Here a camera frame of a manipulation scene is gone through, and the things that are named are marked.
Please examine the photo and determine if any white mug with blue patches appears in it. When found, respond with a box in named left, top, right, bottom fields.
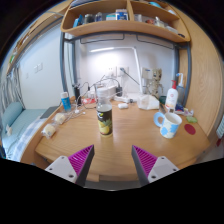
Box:
left=153, top=111, right=183, bottom=140

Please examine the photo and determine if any white cable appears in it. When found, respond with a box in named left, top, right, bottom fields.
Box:
left=64, top=106, right=98, bottom=123

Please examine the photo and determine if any white power strip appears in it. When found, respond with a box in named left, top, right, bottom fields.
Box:
left=114, top=94, right=141, bottom=104

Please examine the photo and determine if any teal pillow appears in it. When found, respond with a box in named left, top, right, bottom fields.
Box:
left=1, top=101, right=24, bottom=129

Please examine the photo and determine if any black cable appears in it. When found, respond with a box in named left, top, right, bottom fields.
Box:
left=120, top=68, right=141, bottom=86

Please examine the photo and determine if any striped white towel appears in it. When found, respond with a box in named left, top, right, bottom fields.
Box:
left=215, top=114, right=224, bottom=139

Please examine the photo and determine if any wooden shelf unit with items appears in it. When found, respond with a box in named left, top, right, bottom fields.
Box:
left=60, top=0, right=192, bottom=44

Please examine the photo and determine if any wrapped round bread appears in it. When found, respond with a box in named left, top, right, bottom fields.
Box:
left=41, top=123, right=57, bottom=139
left=53, top=112, right=68, bottom=125

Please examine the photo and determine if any flat round red coaster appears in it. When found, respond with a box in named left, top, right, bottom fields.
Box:
left=184, top=123, right=197, bottom=136

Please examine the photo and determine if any small blue and white bottle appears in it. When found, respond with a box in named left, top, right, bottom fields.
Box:
left=60, top=91, right=72, bottom=112

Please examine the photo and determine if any black cylinder device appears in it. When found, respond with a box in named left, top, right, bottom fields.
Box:
left=72, top=83, right=83, bottom=106

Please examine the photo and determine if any white light switch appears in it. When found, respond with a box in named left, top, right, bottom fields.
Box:
left=33, top=62, right=44, bottom=74

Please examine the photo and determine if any small green flat item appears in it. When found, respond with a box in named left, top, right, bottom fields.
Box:
left=185, top=115, right=198, bottom=124

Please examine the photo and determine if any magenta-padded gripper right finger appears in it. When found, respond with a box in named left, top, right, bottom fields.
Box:
left=131, top=144, right=180, bottom=187

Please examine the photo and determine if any bed with pale sheet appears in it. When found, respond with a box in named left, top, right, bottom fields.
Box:
left=0, top=108, right=48, bottom=163

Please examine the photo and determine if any grey flat tablet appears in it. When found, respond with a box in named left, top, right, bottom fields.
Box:
left=39, top=105, right=60, bottom=120

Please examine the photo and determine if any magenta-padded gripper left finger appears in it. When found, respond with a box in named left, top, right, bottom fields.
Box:
left=44, top=144, right=96, bottom=188

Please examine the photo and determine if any white wall socket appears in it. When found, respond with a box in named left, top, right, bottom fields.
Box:
left=105, top=66, right=117, bottom=78
left=116, top=65, right=130, bottom=77

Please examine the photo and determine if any wooden tree figurine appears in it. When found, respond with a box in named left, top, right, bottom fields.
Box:
left=146, top=68, right=164, bottom=98

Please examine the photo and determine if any red flat pack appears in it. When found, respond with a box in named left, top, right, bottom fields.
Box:
left=81, top=97, right=98, bottom=105

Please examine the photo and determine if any white desk lamp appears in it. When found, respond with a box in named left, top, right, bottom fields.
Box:
left=89, top=45, right=144, bottom=94

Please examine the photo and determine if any clear drink bottle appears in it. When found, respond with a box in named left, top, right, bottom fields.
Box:
left=95, top=87, right=114, bottom=138

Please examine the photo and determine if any white pump bottle, red top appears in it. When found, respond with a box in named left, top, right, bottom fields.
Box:
left=165, top=79, right=179, bottom=113

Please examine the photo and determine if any clear blue bottle, white nozzle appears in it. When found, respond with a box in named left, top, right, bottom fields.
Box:
left=175, top=72, right=186, bottom=106

